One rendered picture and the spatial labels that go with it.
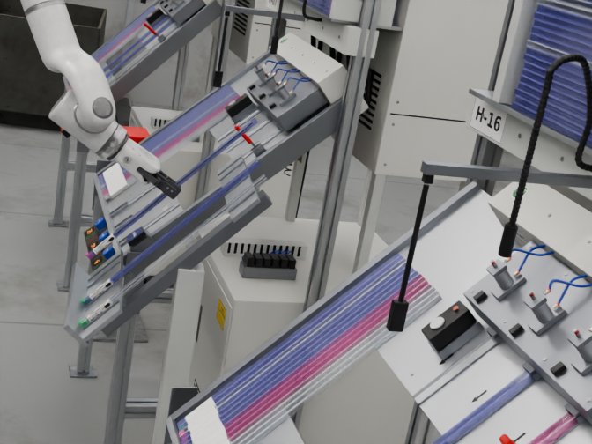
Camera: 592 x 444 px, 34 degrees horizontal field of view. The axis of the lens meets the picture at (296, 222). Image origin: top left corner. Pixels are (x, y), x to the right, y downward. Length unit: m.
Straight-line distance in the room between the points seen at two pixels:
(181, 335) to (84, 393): 1.13
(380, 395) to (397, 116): 0.84
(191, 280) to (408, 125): 0.76
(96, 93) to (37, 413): 1.38
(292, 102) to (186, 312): 0.65
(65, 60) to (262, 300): 0.88
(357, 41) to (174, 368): 0.91
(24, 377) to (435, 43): 1.77
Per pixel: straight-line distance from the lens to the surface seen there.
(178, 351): 2.22
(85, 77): 2.09
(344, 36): 2.41
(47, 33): 2.18
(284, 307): 2.62
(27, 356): 3.50
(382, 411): 2.89
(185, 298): 2.17
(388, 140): 2.54
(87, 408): 3.22
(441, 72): 2.55
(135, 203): 2.73
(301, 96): 2.49
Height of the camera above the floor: 1.65
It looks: 18 degrees down
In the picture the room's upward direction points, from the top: 10 degrees clockwise
